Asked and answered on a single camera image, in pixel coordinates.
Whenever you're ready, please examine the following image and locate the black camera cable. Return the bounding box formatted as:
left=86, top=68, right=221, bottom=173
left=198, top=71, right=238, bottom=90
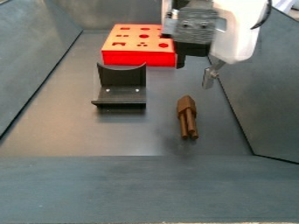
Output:
left=250, top=0, right=274, bottom=31

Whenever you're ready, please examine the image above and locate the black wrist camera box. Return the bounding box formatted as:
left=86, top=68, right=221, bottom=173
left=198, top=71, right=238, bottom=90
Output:
left=162, top=6, right=219, bottom=68

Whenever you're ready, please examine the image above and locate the brown three prong object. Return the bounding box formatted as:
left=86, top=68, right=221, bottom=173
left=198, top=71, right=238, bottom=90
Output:
left=177, top=95, right=199, bottom=139

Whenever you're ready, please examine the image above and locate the red shape sorter block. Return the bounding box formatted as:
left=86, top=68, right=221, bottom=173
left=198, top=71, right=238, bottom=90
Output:
left=101, top=24, right=177, bottom=67

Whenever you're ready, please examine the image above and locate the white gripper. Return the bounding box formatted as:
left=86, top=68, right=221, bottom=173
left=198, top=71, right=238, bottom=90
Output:
left=162, top=0, right=270, bottom=89

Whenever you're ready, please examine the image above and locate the dark grey cradle fixture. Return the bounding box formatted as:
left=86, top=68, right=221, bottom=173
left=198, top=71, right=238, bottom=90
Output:
left=91, top=64, right=147, bottom=109

